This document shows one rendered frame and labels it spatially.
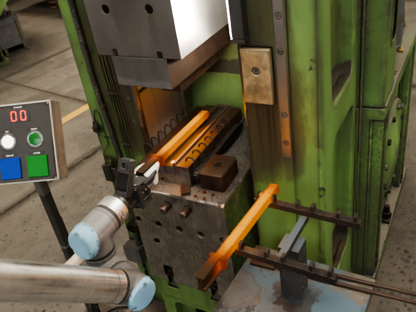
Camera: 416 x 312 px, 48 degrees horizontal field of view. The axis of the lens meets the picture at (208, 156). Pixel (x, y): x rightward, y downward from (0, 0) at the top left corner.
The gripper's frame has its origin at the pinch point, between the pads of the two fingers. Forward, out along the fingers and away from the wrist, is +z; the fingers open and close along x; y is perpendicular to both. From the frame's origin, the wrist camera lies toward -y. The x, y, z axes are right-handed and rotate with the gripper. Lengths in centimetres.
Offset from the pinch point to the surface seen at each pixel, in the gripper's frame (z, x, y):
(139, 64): 7.7, -2.6, -29.3
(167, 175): 7.0, -1.4, 10.6
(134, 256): 14, -37, 69
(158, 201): 0.9, -3.0, 17.5
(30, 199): 62, -171, 107
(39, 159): -7.6, -43.2, 2.0
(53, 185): 80, -166, 107
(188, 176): 7.0, 7.1, 9.3
